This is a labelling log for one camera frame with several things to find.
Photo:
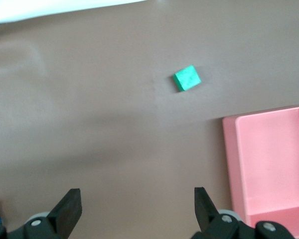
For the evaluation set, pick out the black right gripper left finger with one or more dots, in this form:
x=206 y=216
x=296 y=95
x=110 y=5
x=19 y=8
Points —
x=62 y=219

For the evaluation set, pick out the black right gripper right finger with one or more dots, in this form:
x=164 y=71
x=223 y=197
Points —
x=209 y=224

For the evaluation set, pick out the pink plastic bin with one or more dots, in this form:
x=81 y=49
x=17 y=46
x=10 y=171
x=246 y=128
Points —
x=271 y=161

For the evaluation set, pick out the green foam cube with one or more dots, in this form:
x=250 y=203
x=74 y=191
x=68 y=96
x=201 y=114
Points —
x=187 y=78

